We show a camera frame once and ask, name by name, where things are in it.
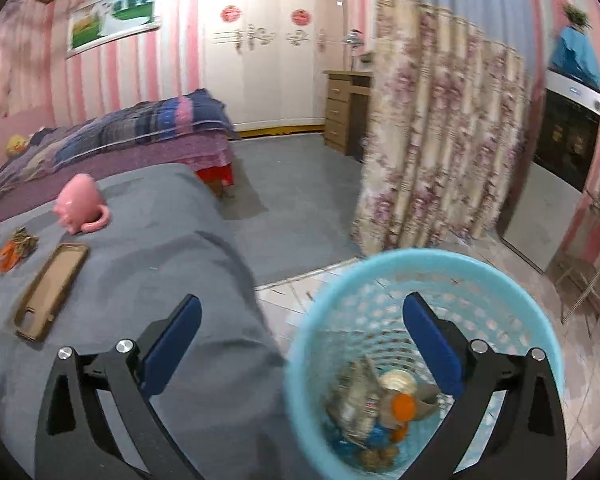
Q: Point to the small brown paper ball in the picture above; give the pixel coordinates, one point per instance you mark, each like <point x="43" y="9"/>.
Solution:
<point x="24" y="240"/>

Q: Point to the green potted plant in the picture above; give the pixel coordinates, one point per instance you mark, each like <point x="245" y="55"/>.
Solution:
<point x="577" y="12"/>

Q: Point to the white board panel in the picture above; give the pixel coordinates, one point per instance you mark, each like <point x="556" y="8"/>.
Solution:
<point x="540" y="220"/>

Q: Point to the bed with purple sheet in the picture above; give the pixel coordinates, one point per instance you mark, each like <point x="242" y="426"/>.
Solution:
<point x="192" y="151"/>

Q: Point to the small orange plastic scrap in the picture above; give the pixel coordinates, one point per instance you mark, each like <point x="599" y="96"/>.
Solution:
<point x="398" y="433"/>

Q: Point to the round orange peel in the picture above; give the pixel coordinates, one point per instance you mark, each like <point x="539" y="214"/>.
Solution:
<point x="402" y="407"/>

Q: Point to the desk lamp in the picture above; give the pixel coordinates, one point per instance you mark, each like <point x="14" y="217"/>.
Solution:
<point x="352" y="40"/>

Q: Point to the wooden desk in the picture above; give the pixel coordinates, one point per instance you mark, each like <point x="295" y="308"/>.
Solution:
<point x="337" y="110"/>

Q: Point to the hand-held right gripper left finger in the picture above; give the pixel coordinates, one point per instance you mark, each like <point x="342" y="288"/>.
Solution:
<point x="172" y="345"/>

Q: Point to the blue plastic bag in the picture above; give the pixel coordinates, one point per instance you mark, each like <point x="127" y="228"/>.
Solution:
<point x="377" y="437"/>

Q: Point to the grey-brown cardboard piece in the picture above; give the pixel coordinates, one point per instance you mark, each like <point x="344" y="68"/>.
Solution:
<point x="426" y="400"/>

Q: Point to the pink piggy bank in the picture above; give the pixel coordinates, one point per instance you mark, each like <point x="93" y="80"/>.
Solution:
<point x="77" y="200"/>

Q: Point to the silver snack wrapper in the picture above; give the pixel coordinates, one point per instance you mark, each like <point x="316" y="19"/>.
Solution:
<point x="355" y="400"/>

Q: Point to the black appliance with white top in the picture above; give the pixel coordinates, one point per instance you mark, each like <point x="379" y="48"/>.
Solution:
<point x="570" y="135"/>

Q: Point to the brown phone case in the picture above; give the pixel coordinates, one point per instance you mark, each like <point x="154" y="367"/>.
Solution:
<point x="50" y="290"/>

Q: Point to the white metal rack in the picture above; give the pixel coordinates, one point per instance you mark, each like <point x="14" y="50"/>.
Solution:
<point x="590" y="280"/>

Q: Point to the orange plastic bag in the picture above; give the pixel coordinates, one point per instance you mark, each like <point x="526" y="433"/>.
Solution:
<point x="6" y="260"/>

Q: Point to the white wardrobe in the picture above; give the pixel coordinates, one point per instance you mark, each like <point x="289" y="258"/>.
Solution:
<point x="270" y="85"/>

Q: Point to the landscape wall painting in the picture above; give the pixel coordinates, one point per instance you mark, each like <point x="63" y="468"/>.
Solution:
<point x="110" y="15"/>

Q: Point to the white round lid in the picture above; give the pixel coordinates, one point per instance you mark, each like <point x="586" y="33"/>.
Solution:
<point x="399" y="381"/>

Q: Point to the blue plastic wastebasket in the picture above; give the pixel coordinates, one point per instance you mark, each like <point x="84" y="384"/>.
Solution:
<point x="330" y="280"/>

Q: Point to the floral curtain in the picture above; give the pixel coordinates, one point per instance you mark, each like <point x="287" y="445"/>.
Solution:
<point x="430" y="135"/>

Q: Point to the yellow plush toy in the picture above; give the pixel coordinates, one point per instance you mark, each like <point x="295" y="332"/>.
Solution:
<point x="17" y="145"/>

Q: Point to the plaid patchwork quilt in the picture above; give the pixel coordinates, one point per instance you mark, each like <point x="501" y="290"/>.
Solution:
<point x="130" y="130"/>

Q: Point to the blue cloth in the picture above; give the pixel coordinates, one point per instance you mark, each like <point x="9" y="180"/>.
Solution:
<point x="577" y="57"/>

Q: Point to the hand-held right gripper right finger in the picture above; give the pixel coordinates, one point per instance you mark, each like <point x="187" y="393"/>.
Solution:
<point x="432" y="350"/>

